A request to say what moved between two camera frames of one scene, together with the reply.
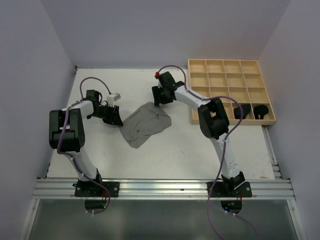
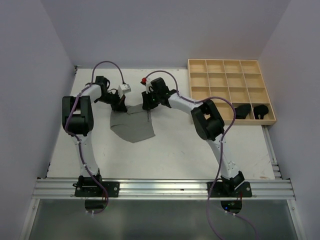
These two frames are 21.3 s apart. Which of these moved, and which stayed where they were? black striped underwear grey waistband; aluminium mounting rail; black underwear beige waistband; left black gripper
Moved: left black gripper
Stayed: aluminium mounting rail; black underwear beige waistband; black striped underwear grey waistband
